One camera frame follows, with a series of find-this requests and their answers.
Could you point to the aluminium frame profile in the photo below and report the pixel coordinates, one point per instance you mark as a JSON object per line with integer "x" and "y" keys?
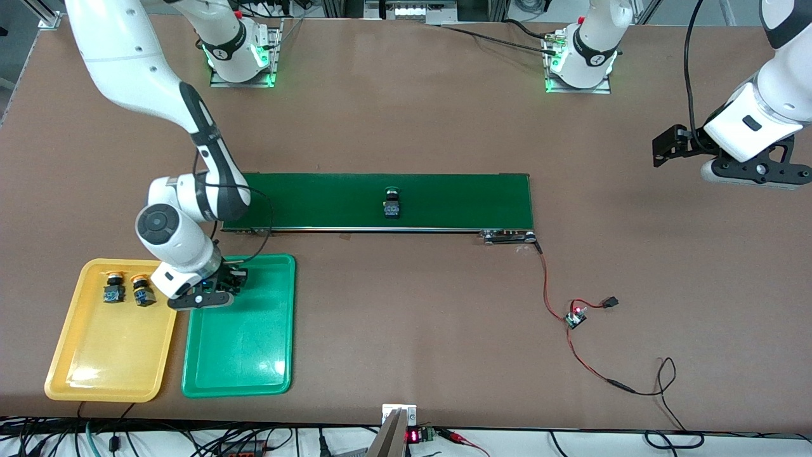
{"x": 47, "y": 19}

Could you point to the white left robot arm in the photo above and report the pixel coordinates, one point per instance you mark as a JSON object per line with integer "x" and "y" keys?
{"x": 761, "y": 114}

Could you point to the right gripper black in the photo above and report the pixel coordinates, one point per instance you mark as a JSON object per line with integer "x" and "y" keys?
{"x": 229, "y": 276}

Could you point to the red digit display module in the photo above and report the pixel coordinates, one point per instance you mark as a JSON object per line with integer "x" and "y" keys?
{"x": 413, "y": 436}

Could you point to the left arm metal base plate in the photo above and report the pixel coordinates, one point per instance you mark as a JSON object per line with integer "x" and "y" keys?
{"x": 577, "y": 91}

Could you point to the yellow plastic tray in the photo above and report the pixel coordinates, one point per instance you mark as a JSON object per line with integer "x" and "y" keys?
{"x": 114, "y": 343}

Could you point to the red power strip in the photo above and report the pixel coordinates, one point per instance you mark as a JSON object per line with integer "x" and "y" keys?
{"x": 244, "y": 452}

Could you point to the red probe lead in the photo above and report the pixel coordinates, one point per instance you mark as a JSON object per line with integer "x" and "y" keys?
{"x": 460, "y": 437}

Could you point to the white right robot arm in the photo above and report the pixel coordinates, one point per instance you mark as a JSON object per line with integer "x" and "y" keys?
{"x": 171, "y": 235}

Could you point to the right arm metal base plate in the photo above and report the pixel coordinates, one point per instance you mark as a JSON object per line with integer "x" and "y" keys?
{"x": 277, "y": 57}

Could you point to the silver camera bracket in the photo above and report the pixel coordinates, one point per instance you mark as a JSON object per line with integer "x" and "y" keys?
{"x": 398, "y": 412}

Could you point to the green conveyor belt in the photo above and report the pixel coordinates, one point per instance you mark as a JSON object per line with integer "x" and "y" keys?
{"x": 444, "y": 200}

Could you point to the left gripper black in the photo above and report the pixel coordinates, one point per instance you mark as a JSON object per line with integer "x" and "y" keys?
{"x": 694, "y": 141}

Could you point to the yellow push button switch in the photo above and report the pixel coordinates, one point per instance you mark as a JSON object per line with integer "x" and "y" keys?
{"x": 114, "y": 292}
{"x": 144, "y": 295}

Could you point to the small black sensor circuit board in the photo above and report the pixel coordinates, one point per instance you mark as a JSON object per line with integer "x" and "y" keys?
{"x": 575, "y": 319}

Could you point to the green plastic tray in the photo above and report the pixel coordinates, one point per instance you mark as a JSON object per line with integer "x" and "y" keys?
{"x": 241, "y": 343}

